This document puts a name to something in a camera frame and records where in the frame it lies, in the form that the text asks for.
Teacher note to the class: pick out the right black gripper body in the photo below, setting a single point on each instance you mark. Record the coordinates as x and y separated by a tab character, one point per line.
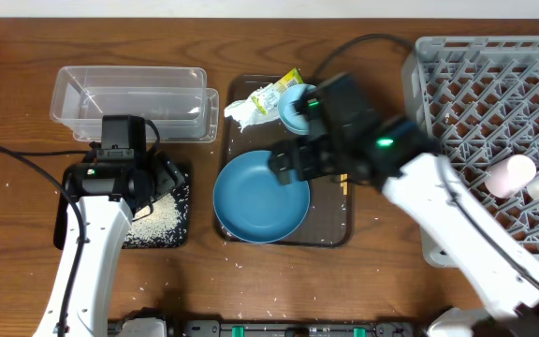
314	160

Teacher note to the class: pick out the light blue small bowl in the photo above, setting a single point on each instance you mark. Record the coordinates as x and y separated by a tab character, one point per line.
291	120

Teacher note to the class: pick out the brown serving tray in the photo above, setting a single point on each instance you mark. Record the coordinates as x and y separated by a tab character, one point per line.
330	220

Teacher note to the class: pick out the dark blue plate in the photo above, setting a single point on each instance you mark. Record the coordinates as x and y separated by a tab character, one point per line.
252	205

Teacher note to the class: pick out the pink white cup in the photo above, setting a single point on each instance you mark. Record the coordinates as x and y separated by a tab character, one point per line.
510	176

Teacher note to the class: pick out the pile of white rice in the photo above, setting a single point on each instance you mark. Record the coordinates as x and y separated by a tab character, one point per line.
157	224

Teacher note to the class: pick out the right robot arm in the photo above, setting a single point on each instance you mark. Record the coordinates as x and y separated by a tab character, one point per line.
504	275

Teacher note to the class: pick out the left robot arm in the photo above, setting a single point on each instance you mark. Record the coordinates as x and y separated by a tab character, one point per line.
100	200

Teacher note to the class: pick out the grey dishwasher rack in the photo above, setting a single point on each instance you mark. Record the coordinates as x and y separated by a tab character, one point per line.
479	97

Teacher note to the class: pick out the wooden chopstick right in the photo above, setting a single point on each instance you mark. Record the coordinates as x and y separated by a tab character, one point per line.
344	184

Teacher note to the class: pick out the crumpled white green wrapper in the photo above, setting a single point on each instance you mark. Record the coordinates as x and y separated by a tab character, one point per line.
261	106

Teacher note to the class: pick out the clear plastic bin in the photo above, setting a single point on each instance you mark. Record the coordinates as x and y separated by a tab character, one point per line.
73	81

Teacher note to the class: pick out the black plastic tray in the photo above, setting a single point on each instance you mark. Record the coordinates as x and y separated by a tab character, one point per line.
180	206

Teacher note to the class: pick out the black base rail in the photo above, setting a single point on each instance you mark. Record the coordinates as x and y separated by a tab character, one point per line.
152	322

